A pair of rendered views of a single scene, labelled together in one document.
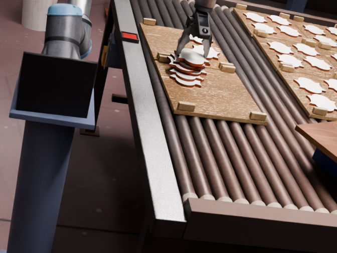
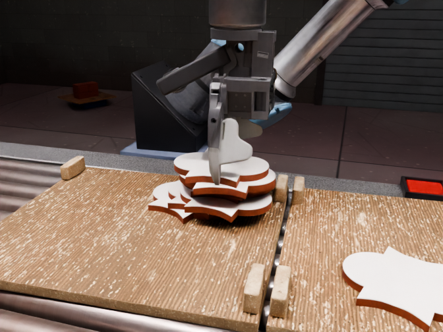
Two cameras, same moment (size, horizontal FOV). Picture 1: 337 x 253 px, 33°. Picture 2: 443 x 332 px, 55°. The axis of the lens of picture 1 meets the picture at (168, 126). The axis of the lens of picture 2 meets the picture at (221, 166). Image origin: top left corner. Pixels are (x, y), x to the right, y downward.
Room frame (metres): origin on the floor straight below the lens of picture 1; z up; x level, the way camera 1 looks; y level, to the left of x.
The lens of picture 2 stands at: (2.40, -0.52, 1.25)
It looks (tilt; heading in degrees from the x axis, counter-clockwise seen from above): 22 degrees down; 122
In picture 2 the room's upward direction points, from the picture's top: straight up
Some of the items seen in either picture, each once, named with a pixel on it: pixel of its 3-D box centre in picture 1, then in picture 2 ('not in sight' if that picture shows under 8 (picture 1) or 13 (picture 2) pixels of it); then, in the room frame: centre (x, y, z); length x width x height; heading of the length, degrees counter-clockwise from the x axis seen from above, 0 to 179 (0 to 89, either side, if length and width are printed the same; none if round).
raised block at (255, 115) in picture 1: (258, 116); not in sight; (1.85, -0.29, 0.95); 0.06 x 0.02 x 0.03; 108
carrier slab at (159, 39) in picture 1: (184, 47); (441, 262); (2.40, 0.03, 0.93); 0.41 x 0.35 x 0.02; 18
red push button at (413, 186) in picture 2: (129, 37); (424, 190); (2.34, 0.27, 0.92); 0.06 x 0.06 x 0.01; 16
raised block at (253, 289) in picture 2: (227, 69); (254, 286); (2.23, -0.17, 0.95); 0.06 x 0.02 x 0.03; 108
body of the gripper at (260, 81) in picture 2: (199, 20); (241, 74); (2.11, 0.00, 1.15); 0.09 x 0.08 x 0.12; 19
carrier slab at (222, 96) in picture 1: (207, 91); (142, 224); (2.00, -0.11, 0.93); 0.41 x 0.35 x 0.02; 18
